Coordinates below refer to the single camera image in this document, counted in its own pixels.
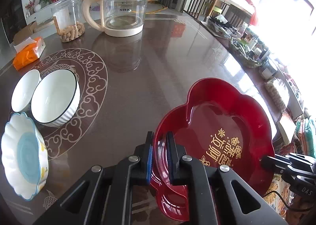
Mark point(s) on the wooden crib with pillow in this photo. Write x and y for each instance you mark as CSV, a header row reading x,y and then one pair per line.
x,y
235,11

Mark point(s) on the white ribbed bowl black rim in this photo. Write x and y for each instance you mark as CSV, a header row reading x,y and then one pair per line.
x,y
56,98

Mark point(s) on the glass kettle cream base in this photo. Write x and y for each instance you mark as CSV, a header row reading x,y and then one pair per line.
x,y
119,18

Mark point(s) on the clear jar with snacks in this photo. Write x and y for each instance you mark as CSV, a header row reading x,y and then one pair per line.
x,y
68,19

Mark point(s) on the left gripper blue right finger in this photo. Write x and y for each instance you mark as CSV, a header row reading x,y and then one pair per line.
x,y
189,171

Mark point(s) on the red flower vase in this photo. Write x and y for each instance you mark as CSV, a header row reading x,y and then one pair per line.
x,y
33,6

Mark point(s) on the cardboard box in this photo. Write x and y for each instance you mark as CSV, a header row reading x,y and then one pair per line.
x,y
24,33

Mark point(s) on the blue white scalloped bowl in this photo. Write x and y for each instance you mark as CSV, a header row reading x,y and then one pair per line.
x,y
24,156

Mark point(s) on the red flower plate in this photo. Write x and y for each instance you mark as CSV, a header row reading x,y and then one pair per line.
x,y
217,125

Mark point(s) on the cluttered tray of bottles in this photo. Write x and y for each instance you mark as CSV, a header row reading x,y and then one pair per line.
x,y
245,45

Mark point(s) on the dark display cabinet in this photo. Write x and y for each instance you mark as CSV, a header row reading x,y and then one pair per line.
x,y
13,19

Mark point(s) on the small white bowl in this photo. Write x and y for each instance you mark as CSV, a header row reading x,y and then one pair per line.
x,y
23,92

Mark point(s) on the orange tissue pack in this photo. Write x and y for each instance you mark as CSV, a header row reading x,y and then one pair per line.
x,y
28,51

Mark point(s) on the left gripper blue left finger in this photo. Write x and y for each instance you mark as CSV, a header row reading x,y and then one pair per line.
x,y
133,170

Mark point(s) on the white tv cabinet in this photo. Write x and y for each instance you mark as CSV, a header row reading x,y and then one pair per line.
x,y
43,14

